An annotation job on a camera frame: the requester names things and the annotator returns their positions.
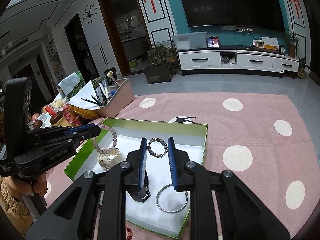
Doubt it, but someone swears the pink bead bracelet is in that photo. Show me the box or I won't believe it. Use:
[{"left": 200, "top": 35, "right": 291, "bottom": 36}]
[{"left": 92, "top": 123, "right": 119, "bottom": 155}]

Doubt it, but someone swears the black watch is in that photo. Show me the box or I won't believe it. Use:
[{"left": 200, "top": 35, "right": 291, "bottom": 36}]
[{"left": 129, "top": 172, "right": 151, "bottom": 203}]

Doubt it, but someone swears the silver bangle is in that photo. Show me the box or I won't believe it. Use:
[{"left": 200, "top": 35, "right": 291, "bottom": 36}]
[{"left": 156, "top": 184, "right": 189, "bottom": 213}]

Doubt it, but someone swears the silver jade charm bracelet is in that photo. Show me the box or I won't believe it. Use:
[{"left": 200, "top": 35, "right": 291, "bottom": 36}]
[{"left": 146, "top": 137, "right": 169, "bottom": 158}]

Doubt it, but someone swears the left hand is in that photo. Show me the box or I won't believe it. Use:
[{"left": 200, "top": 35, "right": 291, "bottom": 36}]
[{"left": 4, "top": 172, "right": 48, "bottom": 198}]

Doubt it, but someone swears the white paper sheet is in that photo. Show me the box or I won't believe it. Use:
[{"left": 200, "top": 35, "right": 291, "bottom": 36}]
[{"left": 67, "top": 81, "right": 100, "bottom": 110}]

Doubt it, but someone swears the green cardboard box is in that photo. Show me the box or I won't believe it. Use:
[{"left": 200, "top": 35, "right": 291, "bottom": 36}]
[{"left": 63, "top": 117, "right": 209, "bottom": 240}]

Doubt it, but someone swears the pink desk organizer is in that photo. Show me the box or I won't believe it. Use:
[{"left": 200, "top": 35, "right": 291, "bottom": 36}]
[{"left": 96, "top": 78, "right": 135, "bottom": 118}]

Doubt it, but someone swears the pink polka dot cloth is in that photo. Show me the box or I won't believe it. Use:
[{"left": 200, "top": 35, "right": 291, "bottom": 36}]
[{"left": 45, "top": 93, "right": 319, "bottom": 239}]

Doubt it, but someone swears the potted plant in planter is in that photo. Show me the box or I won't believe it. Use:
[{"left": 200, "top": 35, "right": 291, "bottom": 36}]
[{"left": 144, "top": 44, "right": 176, "bottom": 85}]

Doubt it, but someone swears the clear storage bin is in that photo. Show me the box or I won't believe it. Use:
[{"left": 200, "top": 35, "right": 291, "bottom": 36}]
[{"left": 172, "top": 31, "right": 207, "bottom": 51}]

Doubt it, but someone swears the white tv cabinet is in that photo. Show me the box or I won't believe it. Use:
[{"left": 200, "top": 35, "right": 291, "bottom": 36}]
[{"left": 177, "top": 49, "right": 299, "bottom": 74}]

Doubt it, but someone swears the black television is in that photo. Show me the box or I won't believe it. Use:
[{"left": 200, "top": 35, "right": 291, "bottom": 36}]
[{"left": 182, "top": 0, "right": 285, "bottom": 31}]

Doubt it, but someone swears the wall clock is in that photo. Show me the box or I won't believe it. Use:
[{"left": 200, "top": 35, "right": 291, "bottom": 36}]
[{"left": 82, "top": 4, "right": 97, "bottom": 24}]

